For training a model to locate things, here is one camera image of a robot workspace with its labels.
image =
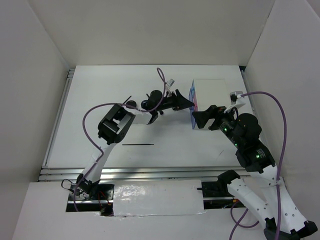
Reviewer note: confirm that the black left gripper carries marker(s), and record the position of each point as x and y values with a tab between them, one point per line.
180	102

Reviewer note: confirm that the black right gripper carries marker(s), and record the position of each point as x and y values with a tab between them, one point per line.
201	117

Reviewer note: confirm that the blue drawer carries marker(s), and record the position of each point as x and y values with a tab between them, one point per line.
192	93

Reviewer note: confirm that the pink drawer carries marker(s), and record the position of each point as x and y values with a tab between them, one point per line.
194	98

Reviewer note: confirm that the navy lid cosmetic jar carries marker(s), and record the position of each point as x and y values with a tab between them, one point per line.
145	105

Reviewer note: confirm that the black lid cosmetic jar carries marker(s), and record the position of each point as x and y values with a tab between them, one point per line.
132	103

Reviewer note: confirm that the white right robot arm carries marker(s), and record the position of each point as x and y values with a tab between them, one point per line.
277	213

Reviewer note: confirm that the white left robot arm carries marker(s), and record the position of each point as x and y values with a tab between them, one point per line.
114	126

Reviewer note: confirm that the purple drawer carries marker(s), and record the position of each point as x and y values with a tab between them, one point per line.
193	122

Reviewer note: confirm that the white drawer organizer box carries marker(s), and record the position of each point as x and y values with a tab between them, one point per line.
211	92

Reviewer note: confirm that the thin black liner pencil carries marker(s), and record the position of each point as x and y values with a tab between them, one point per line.
138	144

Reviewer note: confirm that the white foil-taped cover panel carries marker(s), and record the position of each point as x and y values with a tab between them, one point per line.
158	198

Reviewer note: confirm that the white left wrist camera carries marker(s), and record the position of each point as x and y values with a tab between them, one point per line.
169	86

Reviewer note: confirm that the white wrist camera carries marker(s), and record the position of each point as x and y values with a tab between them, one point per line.
169	86
237	101

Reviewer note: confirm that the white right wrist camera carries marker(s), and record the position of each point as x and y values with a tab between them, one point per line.
237	101

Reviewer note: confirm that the aluminium frame rail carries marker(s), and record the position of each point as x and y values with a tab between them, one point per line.
155	173

